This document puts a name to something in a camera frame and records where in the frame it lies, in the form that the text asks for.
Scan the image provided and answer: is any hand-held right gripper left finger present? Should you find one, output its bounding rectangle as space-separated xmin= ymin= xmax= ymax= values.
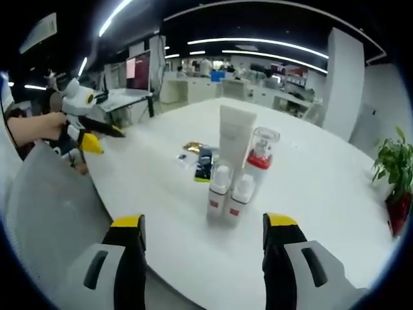
xmin=64 ymin=212 xmax=148 ymax=310

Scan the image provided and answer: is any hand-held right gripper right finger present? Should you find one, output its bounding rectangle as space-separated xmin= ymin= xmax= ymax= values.
xmin=261 ymin=212 xmax=368 ymax=310

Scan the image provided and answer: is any small white skincare bottle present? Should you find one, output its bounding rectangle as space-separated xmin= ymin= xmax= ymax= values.
xmin=206 ymin=163 xmax=234 ymax=225
xmin=227 ymin=174 xmax=255 ymax=227

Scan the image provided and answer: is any red collar skincare pump bottle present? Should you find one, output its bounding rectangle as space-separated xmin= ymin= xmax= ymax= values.
xmin=247 ymin=126 xmax=281 ymax=194

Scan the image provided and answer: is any clear skincare sachet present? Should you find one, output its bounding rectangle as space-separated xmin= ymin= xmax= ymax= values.
xmin=176 ymin=151 xmax=197 ymax=169

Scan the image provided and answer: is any green black skincare packet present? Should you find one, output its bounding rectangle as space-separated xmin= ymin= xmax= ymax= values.
xmin=194 ymin=154 xmax=216 ymax=184

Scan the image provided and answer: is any blue white skincare packet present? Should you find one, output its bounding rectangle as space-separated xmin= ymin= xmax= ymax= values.
xmin=199 ymin=145 xmax=222 ymax=162

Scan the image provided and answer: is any white skincare tube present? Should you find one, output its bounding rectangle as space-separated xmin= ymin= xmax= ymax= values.
xmin=219 ymin=105 xmax=258 ymax=175

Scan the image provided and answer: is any person's left hand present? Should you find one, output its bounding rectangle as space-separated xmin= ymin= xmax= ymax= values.
xmin=41 ymin=112 xmax=69 ymax=141

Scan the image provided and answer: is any side desk with black legs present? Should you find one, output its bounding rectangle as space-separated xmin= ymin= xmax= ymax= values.
xmin=99 ymin=88 xmax=156 ymax=122

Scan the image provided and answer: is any computer monitor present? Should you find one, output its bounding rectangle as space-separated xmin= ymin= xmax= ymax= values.
xmin=125 ymin=53 xmax=152 ymax=90

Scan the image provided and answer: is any grey mesh chair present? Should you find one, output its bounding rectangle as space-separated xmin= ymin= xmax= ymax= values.
xmin=6 ymin=141 xmax=114 ymax=291

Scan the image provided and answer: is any person's white shirt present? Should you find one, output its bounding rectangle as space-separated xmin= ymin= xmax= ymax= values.
xmin=0 ymin=72 xmax=17 ymax=152

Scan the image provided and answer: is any ceiling air conditioner unit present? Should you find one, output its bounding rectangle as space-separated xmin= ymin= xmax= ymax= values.
xmin=19 ymin=12 xmax=58 ymax=54

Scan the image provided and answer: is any straight ceiling light strip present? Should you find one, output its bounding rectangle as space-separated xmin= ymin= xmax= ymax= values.
xmin=98 ymin=0 xmax=133 ymax=37

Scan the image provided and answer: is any white low cabinet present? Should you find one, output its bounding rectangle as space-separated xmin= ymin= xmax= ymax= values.
xmin=160 ymin=78 xmax=223 ymax=104

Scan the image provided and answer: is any potted green plant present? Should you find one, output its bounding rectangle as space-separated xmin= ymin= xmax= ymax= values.
xmin=370 ymin=125 xmax=413 ymax=238

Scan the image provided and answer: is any long curved ceiling light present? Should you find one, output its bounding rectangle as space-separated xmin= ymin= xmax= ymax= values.
xmin=186 ymin=37 xmax=329 ymax=59

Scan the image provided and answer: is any white square pillar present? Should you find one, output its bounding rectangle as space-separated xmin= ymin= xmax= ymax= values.
xmin=322 ymin=27 xmax=365 ymax=141

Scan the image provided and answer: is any short curved ceiling light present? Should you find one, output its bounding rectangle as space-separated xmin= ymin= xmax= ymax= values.
xmin=221 ymin=49 xmax=328 ymax=74

